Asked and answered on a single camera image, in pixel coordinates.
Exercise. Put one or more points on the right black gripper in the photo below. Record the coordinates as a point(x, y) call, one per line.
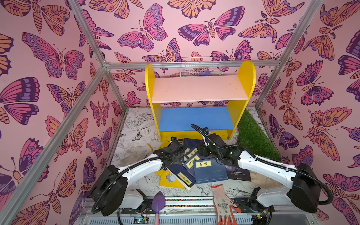
point(206, 146)

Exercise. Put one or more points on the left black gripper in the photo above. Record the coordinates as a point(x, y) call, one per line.
point(179, 159)

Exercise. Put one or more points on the black wolf cover book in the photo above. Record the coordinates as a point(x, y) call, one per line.
point(238, 174)

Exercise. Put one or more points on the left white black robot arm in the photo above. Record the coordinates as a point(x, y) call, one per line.
point(108, 192)

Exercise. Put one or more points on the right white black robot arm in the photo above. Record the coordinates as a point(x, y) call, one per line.
point(299, 185)

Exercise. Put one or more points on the thick navy book yellow spine label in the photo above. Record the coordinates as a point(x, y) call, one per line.
point(182, 175)

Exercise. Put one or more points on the navy book yellow label middle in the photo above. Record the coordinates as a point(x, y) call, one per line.
point(190, 162)

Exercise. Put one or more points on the navy book yellow label back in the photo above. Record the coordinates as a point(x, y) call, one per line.
point(191, 144)

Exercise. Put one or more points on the yellow book under pile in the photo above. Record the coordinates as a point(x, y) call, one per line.
point(168, 180)

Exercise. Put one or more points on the navy book yellow label front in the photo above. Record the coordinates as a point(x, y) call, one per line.
point(209, 170)

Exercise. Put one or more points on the green artificial grass mat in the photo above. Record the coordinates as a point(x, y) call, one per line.
point(252, 137)

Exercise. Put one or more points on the yellow pink blue bookshelf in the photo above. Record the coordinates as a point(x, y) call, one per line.
point(222, 120)

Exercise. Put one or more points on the purple garden trowel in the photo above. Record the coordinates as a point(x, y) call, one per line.
point(158, 203)

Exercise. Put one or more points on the beige cloth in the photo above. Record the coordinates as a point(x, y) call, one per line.
point(263, 181)

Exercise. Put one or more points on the red white work glove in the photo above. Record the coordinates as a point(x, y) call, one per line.
point(224, 206)

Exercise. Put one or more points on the purple object in basket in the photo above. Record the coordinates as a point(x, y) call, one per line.
point(205, 73)

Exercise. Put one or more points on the green circuit board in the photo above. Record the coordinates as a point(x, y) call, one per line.
point(140, 220)

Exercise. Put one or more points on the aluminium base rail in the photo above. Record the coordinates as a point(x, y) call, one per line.
point(198, 211)

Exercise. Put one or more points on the white wire basket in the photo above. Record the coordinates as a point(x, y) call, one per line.
point(193, 66)

